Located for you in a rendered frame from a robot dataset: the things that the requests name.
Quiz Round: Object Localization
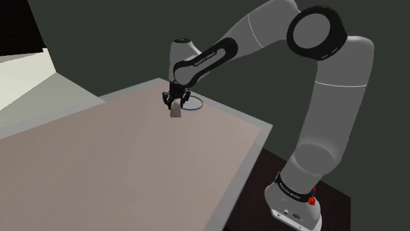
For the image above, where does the thin dark ring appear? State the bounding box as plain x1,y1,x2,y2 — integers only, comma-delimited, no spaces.
182,94,204,112

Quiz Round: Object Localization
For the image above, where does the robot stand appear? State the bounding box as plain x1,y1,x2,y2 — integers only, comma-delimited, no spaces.
223,147,352,231

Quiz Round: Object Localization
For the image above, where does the beige stone-like block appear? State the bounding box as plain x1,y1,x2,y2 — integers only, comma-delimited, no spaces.
170,100,183,119

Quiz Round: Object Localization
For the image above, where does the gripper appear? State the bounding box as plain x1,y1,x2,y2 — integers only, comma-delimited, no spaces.
162,81,192,110

